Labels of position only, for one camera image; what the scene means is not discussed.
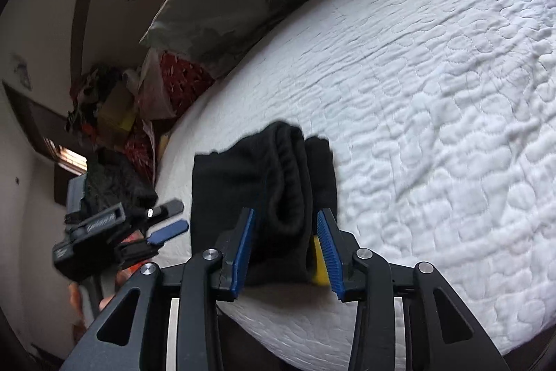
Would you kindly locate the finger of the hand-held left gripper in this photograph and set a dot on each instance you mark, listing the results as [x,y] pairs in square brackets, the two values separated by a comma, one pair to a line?
[169,208]
[169,231]

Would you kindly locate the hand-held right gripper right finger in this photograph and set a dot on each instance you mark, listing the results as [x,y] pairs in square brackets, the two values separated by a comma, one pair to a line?
[330,258]

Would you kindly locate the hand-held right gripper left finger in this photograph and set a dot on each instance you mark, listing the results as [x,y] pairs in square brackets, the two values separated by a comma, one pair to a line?
[243,249]

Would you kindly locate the black pants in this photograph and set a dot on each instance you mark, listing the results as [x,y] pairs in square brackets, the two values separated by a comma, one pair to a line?
[243,179]

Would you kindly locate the person's left hand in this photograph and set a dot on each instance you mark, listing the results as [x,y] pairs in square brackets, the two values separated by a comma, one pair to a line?
[77,301]

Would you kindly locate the small window with blinds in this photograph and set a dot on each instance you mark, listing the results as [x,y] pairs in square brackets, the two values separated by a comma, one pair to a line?
[65,156]

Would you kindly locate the pile of clothes clutter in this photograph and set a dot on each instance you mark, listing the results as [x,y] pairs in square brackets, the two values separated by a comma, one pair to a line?
[108,114]

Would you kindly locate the white quilted bedspread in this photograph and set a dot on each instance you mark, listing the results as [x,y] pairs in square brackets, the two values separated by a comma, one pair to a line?
[412,93]

